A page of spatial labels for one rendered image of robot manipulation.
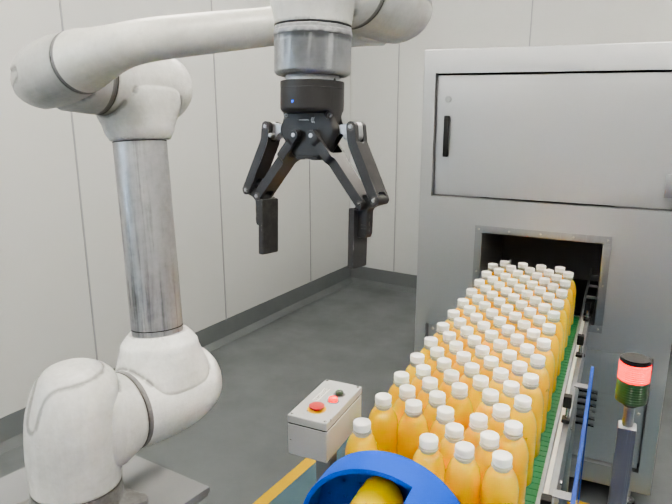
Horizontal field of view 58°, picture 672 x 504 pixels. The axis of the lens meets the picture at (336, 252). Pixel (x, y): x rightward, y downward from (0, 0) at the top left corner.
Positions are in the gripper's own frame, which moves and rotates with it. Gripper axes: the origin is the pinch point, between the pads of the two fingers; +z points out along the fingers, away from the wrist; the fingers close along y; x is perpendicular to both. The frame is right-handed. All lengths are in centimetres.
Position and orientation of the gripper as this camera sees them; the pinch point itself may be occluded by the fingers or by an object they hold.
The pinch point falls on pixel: (310, 250)
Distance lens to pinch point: 75.1
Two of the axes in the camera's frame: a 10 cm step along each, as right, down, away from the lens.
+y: -8.2, -1.2, 5.5
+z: -0.2, 9.8, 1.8
